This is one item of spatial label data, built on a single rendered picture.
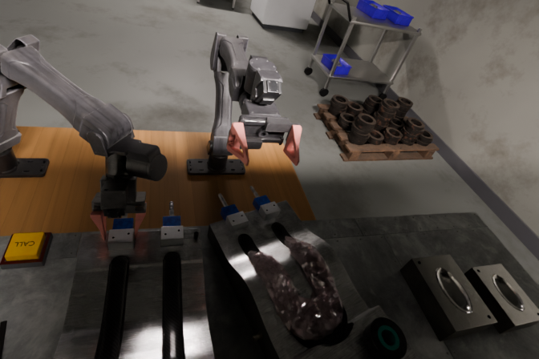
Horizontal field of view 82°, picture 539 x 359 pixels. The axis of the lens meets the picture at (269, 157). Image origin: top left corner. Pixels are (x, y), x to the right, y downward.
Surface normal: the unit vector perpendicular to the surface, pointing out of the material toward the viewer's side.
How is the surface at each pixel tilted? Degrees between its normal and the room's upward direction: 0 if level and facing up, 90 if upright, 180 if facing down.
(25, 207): 0
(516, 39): 90
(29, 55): 20
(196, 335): 28
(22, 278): 0
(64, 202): 0
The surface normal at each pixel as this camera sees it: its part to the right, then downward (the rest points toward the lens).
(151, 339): 0.11, -0.96
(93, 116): 0.54, -0.55
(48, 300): 0.24, -0.73
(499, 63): -0.94, 0.00
